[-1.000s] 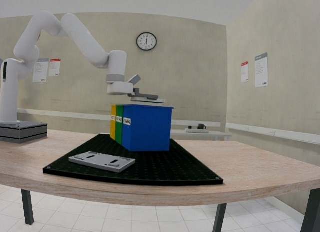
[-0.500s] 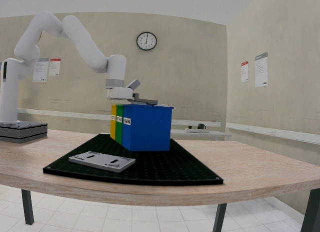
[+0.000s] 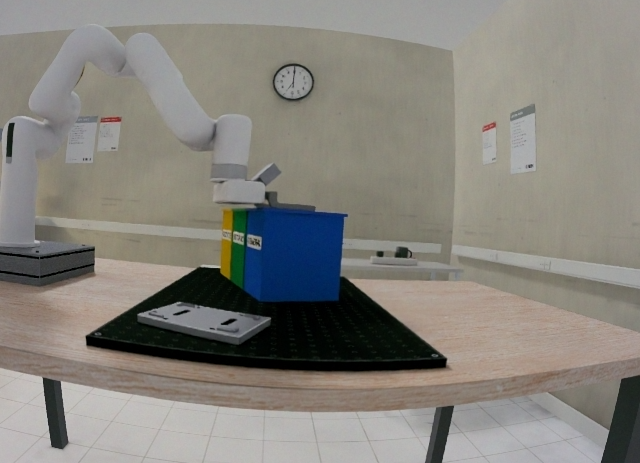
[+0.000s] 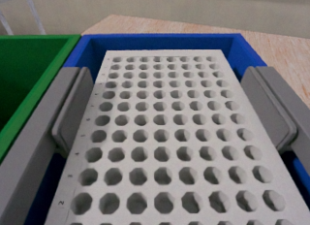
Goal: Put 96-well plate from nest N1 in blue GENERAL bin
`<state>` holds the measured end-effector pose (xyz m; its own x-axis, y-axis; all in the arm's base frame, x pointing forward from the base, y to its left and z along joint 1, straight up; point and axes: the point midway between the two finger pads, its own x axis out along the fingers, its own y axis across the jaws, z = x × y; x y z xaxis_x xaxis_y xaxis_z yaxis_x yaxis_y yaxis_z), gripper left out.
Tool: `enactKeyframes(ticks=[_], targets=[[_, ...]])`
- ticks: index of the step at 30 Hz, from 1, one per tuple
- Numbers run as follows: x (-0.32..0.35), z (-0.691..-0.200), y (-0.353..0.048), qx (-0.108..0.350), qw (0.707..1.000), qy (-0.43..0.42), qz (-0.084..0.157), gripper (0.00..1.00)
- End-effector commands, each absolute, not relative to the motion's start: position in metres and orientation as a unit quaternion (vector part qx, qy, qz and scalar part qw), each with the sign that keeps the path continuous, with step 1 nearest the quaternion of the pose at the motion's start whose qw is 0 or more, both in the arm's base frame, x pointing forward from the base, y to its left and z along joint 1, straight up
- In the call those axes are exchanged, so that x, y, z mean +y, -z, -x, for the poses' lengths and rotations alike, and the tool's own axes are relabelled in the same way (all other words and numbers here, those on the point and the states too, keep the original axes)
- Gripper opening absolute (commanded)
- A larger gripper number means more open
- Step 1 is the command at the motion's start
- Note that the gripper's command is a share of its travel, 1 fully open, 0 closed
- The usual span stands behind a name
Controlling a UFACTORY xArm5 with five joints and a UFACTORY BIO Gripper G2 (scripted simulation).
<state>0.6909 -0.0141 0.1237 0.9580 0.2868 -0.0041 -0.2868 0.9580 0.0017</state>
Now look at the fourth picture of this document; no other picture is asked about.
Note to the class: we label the green open-top bin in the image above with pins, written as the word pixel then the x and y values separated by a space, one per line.
pixel 27 61

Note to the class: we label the blue bin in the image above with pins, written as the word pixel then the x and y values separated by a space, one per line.
pixel 90 52

